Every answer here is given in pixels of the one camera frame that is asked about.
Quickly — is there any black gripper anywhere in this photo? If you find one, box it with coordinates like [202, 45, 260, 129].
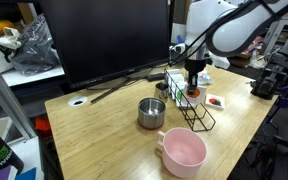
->
[183, 57, 214, 93]

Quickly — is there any white book with orange circle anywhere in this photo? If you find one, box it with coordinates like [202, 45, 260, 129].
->
[179, 83, 208, 109]

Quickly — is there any plain white book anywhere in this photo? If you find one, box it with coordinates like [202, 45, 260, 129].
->
[170, 79, 188, 96]
[168, 75, 186, 87]
[165, 68, 184, 81]

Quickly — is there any white book with green circle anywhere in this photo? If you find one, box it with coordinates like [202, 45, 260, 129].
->
[174, 87, 186, 104]

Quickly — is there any blue book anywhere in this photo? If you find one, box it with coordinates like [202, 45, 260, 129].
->
[14, 166, 38, 180]

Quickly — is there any purple book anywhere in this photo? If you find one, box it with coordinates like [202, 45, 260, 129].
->
[0, 165, 19, 180]

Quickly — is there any clear bag with blue-white contents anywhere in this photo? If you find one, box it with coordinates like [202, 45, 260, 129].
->
[197, 68, 214, 86]

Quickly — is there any small stainless steel cup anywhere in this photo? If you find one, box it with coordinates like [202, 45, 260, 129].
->
[154, 81, 170, 104]

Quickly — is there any black power adapter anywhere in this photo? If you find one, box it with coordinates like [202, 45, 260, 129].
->
[145, 73, 166, 83]

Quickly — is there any small steel pot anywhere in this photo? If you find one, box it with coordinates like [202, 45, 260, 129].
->
[137, 97, 167, 130]

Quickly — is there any pink plastic mug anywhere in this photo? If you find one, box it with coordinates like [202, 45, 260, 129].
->
[154, 127, 208, 179]

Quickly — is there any black monitor stand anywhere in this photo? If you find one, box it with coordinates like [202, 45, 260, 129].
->
[85, 66, 153, 104]

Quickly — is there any large black computer monitor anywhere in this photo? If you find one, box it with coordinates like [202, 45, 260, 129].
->
[38, 0, 171, 90]

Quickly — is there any grey transparent plastic bag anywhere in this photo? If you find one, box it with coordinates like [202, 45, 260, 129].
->
[9, 13, 62, 78]

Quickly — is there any white tote bag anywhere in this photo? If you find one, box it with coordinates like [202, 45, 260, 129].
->
[0, 27, 22, 74]

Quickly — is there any black wire book rack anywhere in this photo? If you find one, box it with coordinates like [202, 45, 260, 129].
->
[163, 68, 217, 133]

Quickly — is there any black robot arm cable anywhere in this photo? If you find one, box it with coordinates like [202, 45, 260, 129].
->
[167, 0, 265, 68]

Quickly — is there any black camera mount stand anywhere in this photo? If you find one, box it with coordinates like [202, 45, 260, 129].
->
[249, 48, 288, 101]

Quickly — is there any white desk cable grommet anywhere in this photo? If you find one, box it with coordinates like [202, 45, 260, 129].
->
[67, 95, 89, 108]

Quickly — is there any grey metal frame post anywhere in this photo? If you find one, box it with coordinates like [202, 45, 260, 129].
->
[0, 49, 38, 140]

